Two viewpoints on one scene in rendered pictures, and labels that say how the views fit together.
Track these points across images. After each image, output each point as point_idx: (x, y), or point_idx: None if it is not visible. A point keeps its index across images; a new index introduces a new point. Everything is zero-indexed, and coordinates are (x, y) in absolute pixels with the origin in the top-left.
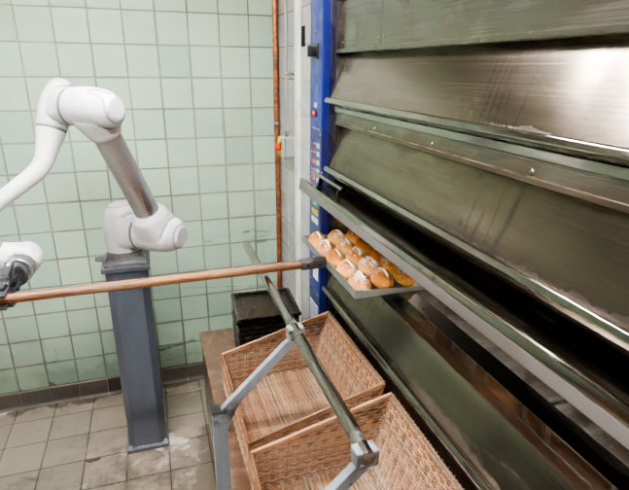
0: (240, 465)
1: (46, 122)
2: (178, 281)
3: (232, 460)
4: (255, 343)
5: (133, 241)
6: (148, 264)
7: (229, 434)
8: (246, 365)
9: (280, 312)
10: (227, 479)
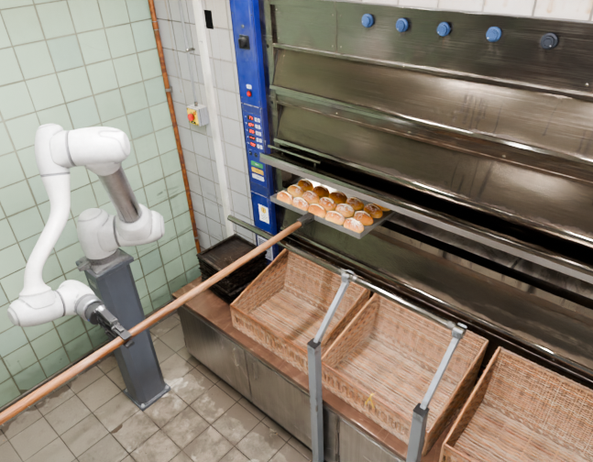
0: (298, 372)
1: (57, 170)
2: (235, 269)
3: (291, 371)
4: (249, 287)
5: (120, 243)
6: (131, 257)
7: (272, 357)
8: (246, 305)
9: (324, 266)
10: (320, 382)
